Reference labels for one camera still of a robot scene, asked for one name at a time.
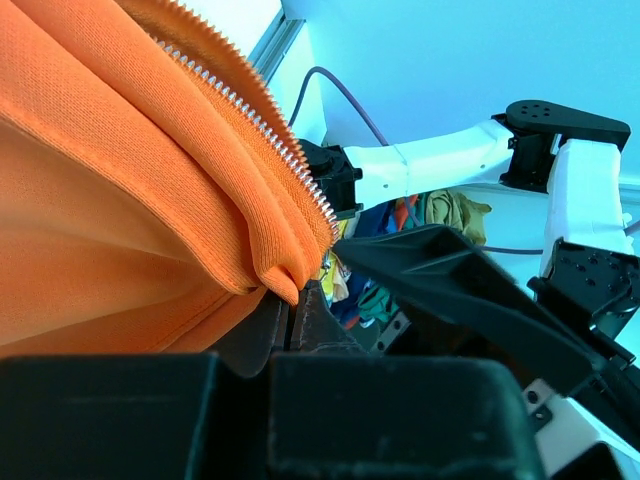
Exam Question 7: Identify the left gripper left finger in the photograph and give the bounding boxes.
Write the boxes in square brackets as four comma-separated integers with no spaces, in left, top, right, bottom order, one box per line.
[1,294,289,479]

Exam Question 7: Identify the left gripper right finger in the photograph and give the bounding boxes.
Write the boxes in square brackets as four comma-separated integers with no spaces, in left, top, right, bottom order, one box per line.
[267,281,545,479]

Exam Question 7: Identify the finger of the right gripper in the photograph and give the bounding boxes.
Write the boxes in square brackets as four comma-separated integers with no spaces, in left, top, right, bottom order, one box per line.
[334,225,639,430]

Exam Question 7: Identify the orange zip-up jacket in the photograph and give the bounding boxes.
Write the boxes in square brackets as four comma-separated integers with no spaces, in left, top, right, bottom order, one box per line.
[1,1,338,357]

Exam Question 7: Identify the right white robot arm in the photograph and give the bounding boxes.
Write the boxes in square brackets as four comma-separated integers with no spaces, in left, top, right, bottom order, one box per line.
[302,100,639,479]

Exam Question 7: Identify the pile of colourful clothes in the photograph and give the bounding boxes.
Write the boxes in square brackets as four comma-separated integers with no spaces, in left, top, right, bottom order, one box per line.
[326,190,492,327]

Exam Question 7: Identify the aluminium table front rail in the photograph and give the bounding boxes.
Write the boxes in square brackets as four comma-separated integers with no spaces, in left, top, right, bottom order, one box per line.
[248,11,305,84]

